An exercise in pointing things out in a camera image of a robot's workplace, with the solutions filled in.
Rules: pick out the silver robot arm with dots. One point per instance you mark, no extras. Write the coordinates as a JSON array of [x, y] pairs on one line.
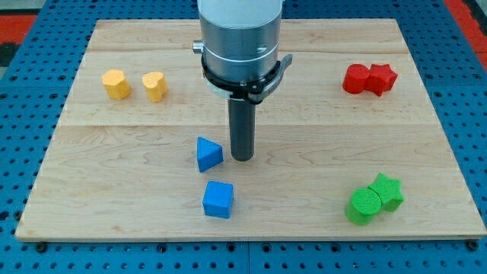
[[240, 38]]

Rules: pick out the wooden board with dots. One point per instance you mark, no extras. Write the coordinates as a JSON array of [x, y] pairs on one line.
[[125, 170]]

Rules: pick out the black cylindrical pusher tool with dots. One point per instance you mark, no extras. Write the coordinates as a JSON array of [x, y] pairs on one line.
[[242, 129]]

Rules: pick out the blue triangle block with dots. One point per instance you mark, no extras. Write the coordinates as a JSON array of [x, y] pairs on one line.
[[208, 154]]

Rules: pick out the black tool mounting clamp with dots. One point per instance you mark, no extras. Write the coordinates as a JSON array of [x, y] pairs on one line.
[[253, 92]]

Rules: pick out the blue cube block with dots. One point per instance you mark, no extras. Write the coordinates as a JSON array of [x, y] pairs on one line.
[[218, 199]]

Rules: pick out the yellow heart block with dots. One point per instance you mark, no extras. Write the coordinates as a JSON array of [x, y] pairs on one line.
[[155, 85]]

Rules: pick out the red cylinder block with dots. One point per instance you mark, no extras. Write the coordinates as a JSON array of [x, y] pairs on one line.
[[355, 78]]

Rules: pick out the yellow hexagon block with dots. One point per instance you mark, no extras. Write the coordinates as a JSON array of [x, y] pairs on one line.
[[115, 84]]

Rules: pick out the green cylinder block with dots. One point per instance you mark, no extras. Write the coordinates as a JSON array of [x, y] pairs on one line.
[[363, 205]]

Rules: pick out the red star block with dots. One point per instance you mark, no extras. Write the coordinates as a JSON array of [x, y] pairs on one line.
[[381, 79]]

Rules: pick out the green star block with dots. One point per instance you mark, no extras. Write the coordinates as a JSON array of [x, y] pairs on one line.
[[389, 191]]

